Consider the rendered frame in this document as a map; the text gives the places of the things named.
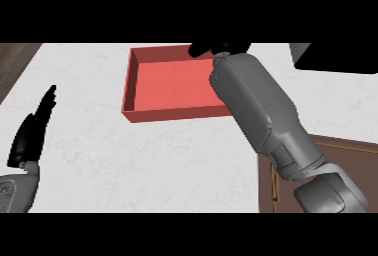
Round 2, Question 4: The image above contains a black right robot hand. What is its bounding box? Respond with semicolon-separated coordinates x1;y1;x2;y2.
187;43;252;60

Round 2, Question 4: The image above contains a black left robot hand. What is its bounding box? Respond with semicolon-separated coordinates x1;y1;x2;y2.
5;84;59;169

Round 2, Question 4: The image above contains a red square box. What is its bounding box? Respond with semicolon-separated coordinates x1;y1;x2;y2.
119;44;234;124

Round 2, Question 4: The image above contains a brown tray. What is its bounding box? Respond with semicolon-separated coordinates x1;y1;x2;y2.
256;133;378;214

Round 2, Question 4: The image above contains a black appliance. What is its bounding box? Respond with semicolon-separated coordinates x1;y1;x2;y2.
287;43;378;75

